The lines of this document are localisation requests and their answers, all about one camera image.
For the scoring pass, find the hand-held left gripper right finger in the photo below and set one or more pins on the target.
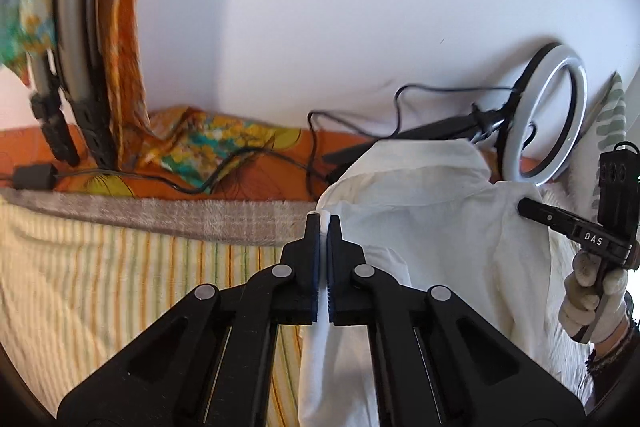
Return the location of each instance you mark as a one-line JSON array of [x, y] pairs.
[[332, 277]]

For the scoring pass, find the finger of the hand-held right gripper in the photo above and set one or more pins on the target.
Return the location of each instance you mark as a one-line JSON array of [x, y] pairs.
[[545, 216]]

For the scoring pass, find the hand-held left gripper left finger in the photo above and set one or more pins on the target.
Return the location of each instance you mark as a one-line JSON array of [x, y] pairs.
[[315, 267]]

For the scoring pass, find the white shirt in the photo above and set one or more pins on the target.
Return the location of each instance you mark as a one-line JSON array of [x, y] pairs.
[[425, 217]]

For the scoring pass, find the person's right hand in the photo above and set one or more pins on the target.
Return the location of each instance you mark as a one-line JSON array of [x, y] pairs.
[[575, 307]]

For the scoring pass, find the leaf print cushion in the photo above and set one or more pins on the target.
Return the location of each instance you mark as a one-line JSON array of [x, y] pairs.
[[607, 122]]

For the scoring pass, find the orange floral bed cover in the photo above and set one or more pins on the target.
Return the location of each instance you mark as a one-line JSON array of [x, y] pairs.
[[200, 142]]

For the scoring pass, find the grey plaid blanket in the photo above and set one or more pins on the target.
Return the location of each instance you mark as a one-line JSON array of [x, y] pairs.
[[150, 214]]

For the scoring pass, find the yellow striped bed sheet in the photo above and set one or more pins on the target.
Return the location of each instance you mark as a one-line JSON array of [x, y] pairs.
[[100, 287]]

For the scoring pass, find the black power adapter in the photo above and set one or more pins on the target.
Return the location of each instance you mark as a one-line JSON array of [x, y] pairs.
[[34, 177]]

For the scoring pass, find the orange patterned hanging cloth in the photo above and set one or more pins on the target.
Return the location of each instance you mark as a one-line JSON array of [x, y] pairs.
[[125, 7]]

